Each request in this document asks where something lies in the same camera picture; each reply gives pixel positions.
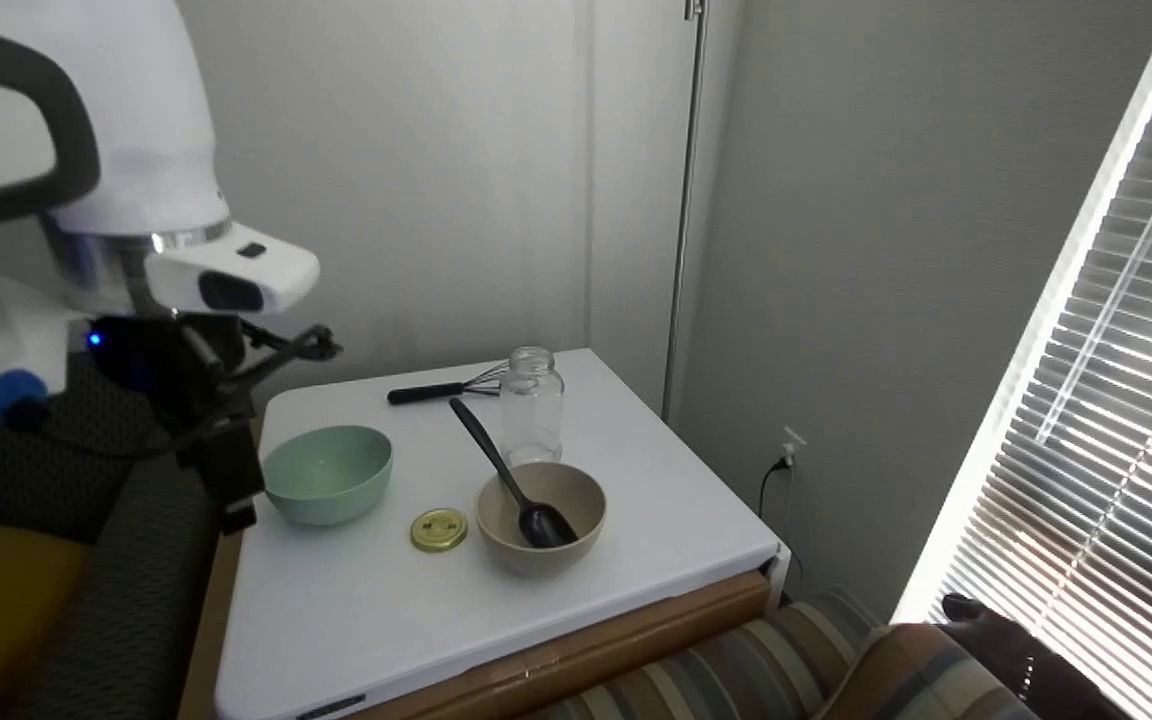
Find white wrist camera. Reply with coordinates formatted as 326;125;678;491
145;218;326;321

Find small black table strip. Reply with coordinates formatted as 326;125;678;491
291;687;373;720

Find striped sofa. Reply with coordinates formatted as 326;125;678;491
520;592;1048;720

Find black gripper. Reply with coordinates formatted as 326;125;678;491
69;308;277;540

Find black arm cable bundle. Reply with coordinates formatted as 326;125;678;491
235;321;348;391

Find gold metal lid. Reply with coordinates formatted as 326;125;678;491
410;502;473;554

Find clear glass bottle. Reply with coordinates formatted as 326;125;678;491
492;344;570;473

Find beige bowl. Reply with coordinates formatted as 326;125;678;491
473;460;607;580

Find striped cushion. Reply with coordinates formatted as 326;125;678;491
814;614;1048;720

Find black power cable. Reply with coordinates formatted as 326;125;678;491
753;450;796;527

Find dark grey sofa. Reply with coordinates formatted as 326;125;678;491
0;383;260;720

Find dark fuzzy object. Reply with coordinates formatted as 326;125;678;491
942;592;1131;720

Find white window blinds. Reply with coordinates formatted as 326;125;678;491
893;0;1152;720

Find thin vertical wall strip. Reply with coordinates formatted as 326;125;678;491
660;0;710;423

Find black spoon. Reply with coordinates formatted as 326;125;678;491
449;396;585;553

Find black wire whisk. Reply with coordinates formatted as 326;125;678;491
386;358;513;408

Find white wall power outlet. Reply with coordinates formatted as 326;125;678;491
771;423;814;475

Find green bowl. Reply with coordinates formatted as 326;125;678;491
260;419;397;527

